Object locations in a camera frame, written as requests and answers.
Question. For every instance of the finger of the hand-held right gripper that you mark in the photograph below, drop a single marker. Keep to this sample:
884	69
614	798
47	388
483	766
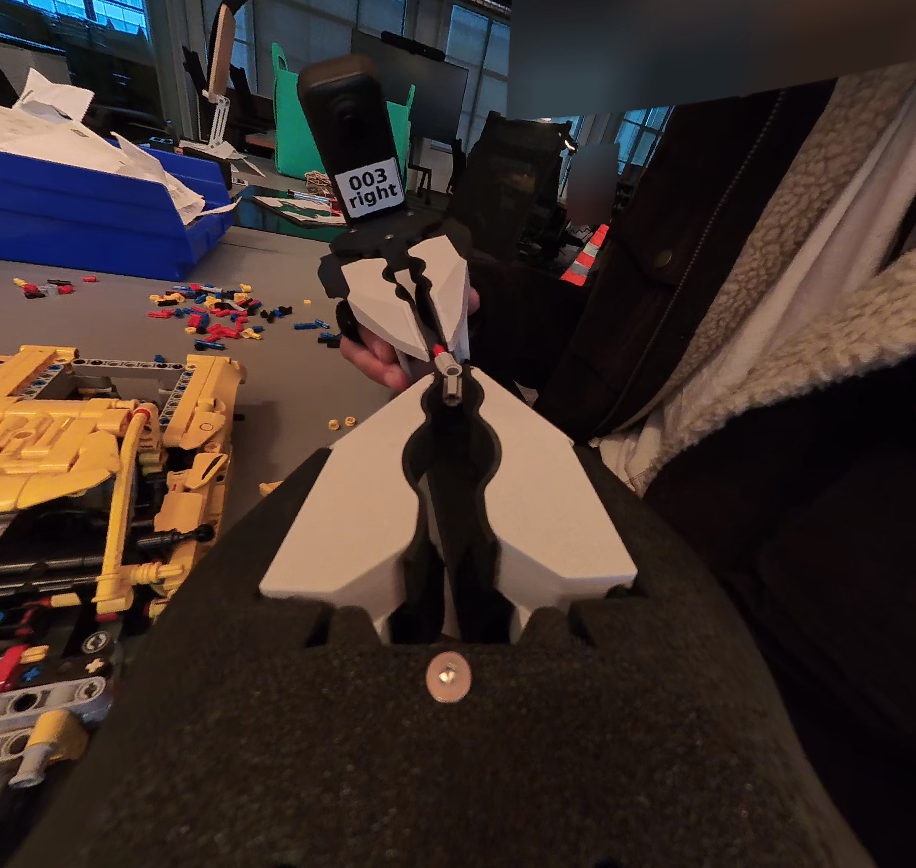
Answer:
449	281
379	302

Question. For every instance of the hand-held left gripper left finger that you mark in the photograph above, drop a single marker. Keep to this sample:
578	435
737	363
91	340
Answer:
343	517

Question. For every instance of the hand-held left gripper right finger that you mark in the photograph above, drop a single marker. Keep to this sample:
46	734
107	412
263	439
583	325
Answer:
565	517

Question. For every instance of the grey axle pin connector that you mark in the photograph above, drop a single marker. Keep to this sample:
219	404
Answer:
451	378

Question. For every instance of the grey desk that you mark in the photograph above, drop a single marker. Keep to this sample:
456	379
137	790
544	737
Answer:
286	381

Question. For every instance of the person's right hand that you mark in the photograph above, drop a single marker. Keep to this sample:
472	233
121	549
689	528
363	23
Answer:
379	367

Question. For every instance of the green box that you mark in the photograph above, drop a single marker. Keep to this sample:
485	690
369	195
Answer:
293	131

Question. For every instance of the short blue pin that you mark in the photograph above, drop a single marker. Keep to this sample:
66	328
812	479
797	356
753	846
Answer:
329	340

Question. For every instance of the long blue pin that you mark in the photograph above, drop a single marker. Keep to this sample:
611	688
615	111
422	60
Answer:
311	325

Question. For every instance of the brown brick model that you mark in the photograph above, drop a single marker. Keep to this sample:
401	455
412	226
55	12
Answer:
320	182

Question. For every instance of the dark monitor screen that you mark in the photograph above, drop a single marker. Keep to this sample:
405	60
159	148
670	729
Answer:
429	88

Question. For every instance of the green baseplate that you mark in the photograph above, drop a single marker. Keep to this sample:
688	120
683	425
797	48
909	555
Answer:
293	209

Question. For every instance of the black office chair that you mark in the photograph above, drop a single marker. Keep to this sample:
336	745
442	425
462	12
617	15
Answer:
508	181

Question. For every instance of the orange traffic cone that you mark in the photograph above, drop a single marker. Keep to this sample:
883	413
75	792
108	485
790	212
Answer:
587	256

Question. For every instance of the pile of small colourful pins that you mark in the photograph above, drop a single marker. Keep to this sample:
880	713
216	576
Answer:
215	313

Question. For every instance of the person's fleece-lined dark jacket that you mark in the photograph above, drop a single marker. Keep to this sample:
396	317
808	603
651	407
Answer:
687	252

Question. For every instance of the person's dark trousers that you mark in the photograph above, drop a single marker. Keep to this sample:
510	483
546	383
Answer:
823	596

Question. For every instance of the yellow brick car model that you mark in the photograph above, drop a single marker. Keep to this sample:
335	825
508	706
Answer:
71	438

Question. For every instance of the scattered red and black pins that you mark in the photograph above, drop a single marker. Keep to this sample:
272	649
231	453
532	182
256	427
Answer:
43	287

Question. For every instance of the person's white shirt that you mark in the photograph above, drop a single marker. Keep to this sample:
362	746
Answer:
823	252

